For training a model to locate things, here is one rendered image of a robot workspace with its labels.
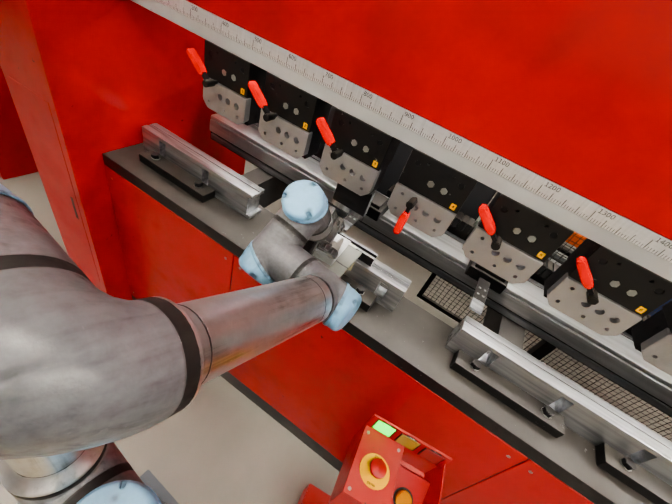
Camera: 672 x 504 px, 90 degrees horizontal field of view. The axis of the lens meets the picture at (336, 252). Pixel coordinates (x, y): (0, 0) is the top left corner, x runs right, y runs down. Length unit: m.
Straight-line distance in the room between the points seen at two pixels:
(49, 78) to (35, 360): 1.09
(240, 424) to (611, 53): 1.65
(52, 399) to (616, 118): 0.75
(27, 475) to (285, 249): 0.43
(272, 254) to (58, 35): 0.90
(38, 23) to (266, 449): 1.59
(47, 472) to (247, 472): 1.12
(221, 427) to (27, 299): 1.48
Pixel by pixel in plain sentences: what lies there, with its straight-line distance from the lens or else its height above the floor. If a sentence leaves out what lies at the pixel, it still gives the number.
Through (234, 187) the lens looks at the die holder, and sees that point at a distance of 1.13.
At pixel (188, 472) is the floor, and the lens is 1.65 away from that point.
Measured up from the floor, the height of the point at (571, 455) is 0.87.
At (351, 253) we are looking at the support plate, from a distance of 0.94.
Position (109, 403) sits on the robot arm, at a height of 1.37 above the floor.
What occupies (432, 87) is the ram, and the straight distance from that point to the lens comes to 0.73.
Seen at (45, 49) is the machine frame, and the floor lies 1.20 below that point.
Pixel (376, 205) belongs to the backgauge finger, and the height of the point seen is 1.03.
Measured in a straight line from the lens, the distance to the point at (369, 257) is 0.95.
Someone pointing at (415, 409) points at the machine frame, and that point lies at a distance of 1.09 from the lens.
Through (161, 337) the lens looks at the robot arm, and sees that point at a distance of 0.27.
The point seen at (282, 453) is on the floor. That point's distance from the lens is 1.68.
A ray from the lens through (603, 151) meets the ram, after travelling 0.73.
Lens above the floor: 1.60
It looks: 41 degrees down
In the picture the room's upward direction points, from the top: 21 degrees clockwise
